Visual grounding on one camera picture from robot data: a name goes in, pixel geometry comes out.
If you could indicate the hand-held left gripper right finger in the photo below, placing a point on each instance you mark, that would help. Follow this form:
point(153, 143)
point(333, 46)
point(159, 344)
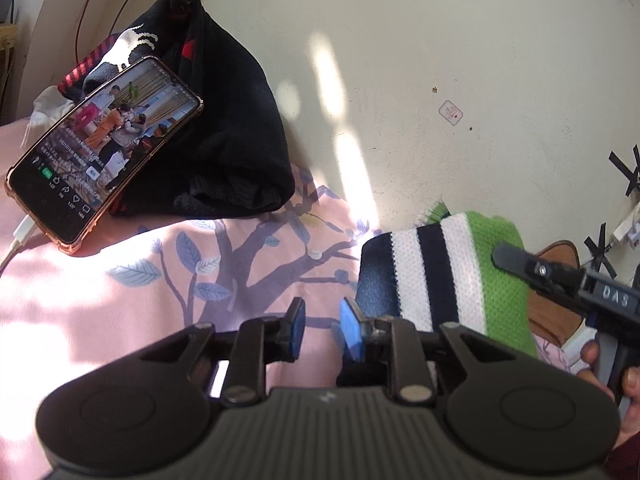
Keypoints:
point(352, 331)

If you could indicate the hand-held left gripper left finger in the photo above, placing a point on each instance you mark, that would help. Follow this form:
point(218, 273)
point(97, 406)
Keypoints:
point(298, 327)

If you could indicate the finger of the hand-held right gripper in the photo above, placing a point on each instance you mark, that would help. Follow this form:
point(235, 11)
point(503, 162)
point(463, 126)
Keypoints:
point(525, 266)

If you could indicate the striped green knit sweater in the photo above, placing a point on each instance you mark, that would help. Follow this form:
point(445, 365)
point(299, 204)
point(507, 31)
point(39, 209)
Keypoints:
point(450, 270)

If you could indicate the person's right forearm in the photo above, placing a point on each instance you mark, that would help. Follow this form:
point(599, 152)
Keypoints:
point(627, 455)

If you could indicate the person's right hand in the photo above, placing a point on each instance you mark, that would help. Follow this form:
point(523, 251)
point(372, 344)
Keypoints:
point(632, 387)

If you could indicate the black tape cross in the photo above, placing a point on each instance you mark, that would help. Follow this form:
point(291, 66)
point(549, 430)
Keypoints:
point(631, 172)
point(600, 255)

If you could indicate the brown cushion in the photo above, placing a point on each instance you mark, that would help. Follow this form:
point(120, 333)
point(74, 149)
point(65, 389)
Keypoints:
point(550, 315)

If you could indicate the white power strip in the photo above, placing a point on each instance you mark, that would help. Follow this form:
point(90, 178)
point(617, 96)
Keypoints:
point(629, 225)

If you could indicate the pink tree-print bedsheet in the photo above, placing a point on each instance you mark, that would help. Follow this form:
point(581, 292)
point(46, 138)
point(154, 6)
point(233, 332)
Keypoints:
point(125, 310)

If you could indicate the black knit garment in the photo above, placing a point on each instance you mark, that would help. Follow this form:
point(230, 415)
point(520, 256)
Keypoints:
point(235, 125)

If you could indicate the smartphone in clear case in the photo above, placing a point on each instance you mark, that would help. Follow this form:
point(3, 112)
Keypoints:
point(100, 150)

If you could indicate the white crumpled tissue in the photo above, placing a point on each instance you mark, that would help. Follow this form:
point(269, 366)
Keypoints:
point(47, 105)

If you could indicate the small wall sticker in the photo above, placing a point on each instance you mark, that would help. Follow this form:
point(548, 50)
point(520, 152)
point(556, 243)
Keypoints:
point(450, 112)

